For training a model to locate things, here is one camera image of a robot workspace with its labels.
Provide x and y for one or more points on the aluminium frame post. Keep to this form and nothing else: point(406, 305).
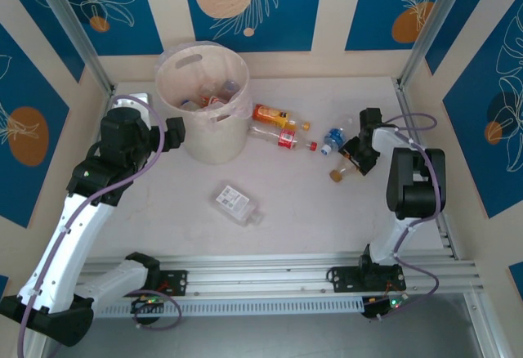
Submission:
point(69, 27)
point(433, 27)

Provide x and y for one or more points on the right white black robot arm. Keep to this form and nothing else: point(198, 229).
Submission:
point(412, 194)

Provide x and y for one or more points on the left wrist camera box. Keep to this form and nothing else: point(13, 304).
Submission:
point(135, 102)

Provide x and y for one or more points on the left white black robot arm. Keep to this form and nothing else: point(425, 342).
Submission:
point(61, 243)

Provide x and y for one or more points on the white round bin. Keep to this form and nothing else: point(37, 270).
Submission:
point(243, 106)

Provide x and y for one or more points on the orange juice bottle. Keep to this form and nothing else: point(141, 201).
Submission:
point(269, 116)

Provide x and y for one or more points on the flat square clear bottle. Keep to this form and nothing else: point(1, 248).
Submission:
point(231, 198)

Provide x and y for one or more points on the crushed bottle blue label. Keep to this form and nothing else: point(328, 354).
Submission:
point(336, 136)

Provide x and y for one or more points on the long aluminium mounting rail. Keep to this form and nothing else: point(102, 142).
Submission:
point(253, 276)

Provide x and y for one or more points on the clear bottle red label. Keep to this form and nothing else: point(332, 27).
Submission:
point(287, 139)

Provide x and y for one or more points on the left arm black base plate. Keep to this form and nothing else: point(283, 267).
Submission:
point(175, 282)

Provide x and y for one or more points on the beige round bin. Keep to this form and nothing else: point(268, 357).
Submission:
point(212, 145)

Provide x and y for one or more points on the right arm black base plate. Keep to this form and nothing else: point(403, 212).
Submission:
point(343, 278)

